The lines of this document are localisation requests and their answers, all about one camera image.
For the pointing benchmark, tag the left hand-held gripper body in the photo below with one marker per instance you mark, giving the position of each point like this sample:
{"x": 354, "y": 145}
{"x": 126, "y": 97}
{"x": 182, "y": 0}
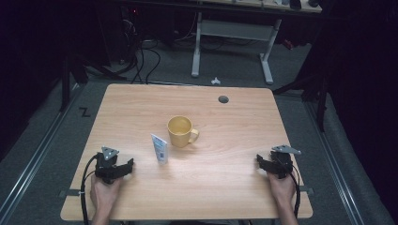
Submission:
{"x": 104, "y": 167}

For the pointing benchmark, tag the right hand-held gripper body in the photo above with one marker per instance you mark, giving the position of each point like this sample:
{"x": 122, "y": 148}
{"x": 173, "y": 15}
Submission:
{"x": 283, "y": 162}

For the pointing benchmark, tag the white toothpaste tube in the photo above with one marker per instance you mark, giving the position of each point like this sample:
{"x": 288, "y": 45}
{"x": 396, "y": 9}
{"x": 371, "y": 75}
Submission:
{"x": 160, "y": 150}

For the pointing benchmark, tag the yellow mug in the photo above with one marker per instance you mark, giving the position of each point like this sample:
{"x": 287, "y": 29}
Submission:
{"x": 180, "y": 131}

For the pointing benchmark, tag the person's right hand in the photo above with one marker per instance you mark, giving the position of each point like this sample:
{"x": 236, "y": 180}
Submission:
{"x": 281, "y": 189}

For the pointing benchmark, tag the person's left hand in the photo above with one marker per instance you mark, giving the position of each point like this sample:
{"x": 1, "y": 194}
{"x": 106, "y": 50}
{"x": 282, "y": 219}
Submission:
{"x": 103, "y": 193}

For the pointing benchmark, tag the black metal stand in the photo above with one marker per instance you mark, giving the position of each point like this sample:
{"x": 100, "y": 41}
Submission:
{"x": 66, "y": 84}
{"x": 319, "y": 93}

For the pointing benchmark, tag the white crumpled paper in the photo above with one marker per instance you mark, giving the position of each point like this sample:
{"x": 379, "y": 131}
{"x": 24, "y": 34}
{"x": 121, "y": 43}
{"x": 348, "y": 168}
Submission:
{"x": 215, "y": 81}

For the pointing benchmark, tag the white-legged desk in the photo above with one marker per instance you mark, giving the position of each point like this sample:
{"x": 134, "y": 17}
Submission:
{"x": 234, "y": 29}

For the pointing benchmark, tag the black computer tower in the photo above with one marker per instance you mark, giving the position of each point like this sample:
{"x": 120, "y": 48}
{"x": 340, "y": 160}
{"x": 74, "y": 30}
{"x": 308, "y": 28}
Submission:
{"x": 130, "y": 28}

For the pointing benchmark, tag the metal floor rail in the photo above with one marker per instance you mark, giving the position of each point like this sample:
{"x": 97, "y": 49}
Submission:
{"x": 336, "y": 165}
{"x": 34, "y": 159}

